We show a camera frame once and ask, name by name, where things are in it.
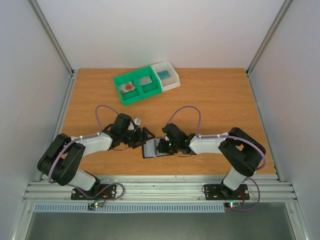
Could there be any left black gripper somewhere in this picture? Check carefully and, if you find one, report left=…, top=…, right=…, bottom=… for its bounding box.
left=121, top=127, right=156, bottom=149

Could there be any teal card in bin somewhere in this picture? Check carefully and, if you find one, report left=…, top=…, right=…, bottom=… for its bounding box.
left=157, top=70, right=171, bottom=81

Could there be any white bin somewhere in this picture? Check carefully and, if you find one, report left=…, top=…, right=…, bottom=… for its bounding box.
left=151, top=60, right=181, bottom=92

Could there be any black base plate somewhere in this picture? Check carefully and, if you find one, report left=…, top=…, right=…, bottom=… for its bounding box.
left=201, top=183, right=250, bottom=201
left=70, top=183, right=117, bottom=201

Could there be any black leather card holder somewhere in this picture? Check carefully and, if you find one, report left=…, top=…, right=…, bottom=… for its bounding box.
left=141, top=137, right=173, bottom=159

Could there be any green bin left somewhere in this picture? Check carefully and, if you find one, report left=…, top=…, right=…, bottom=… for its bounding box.
left=113, top=72, right=143, bottom=106

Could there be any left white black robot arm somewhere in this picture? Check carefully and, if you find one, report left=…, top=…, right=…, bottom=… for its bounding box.
left=37, top=113, right=155, bottom=199

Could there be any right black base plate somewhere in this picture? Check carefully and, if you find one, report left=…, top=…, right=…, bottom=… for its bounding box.
left=201, top=183, right=250, bottom=201

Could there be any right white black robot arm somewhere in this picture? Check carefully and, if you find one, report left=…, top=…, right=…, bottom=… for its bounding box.
left=156, top=123, right=267, bottom=200

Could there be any grey card in bin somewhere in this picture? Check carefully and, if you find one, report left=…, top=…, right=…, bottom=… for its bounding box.
left=138, top=76, right=152, bottom=86

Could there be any green bin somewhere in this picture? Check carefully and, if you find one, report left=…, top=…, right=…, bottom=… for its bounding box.
left=131, top=66, right=162, bottom=99
left=113, top=72, right=143, bottom=106

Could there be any green bin middle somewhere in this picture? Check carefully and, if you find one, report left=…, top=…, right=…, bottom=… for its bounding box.
left=131, top=66, right=162, bottom=99

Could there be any left small circuit board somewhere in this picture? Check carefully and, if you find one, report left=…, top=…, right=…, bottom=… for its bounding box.
left=87, top=202, right=105, bottom=211

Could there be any aluminium frame rail front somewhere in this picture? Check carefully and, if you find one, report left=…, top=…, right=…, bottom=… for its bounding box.
left=22, top=174, right=298, bottom=203

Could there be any right small circuit board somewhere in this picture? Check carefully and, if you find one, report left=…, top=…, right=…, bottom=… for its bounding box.
left=224, top=201, right=244, bottom=209

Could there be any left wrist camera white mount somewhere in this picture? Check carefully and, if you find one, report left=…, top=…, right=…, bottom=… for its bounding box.
left=127, top=118, right=141, bottom=131

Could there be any small circuit board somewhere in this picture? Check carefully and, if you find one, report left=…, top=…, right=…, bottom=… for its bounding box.
left=224, top=201, right=244, bottom=209
left=87, top=202, right=105, bottom=211

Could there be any grey slotted cable duct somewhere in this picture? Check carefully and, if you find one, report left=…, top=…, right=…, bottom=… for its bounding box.
left=33, top=202, right=225, bottom=214

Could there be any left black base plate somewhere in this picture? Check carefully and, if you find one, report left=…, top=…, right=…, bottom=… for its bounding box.
left=70, top=183, right=117, bottom=201

